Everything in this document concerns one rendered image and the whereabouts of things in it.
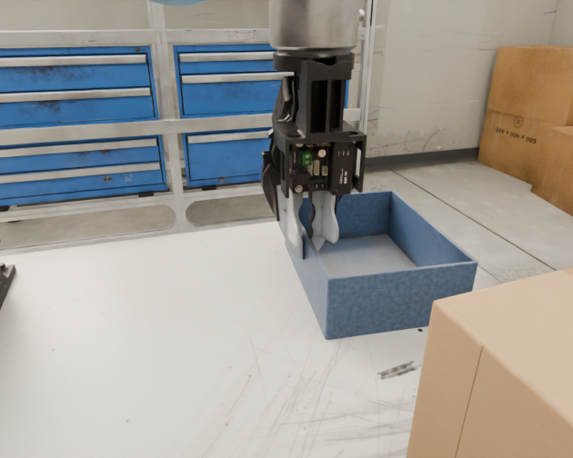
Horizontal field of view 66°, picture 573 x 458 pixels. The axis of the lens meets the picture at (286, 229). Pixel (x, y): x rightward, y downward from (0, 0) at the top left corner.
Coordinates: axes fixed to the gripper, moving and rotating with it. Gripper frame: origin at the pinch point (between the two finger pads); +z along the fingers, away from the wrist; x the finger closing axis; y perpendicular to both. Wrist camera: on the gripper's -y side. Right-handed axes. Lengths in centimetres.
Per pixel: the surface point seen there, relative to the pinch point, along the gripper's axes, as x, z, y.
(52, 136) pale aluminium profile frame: -62, 17, -131
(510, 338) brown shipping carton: 1.6, -10.7, 29.6
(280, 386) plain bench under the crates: -5.5, 5.3, 14.8
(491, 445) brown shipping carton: 0.6, -6.5, 31.2
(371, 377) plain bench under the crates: 2.4, 5.3, 15.3
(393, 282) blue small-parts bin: 6.1, -0.6, 9.9
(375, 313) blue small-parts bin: 4.6, 2.7, 9.9
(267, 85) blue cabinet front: 19, 3, -143
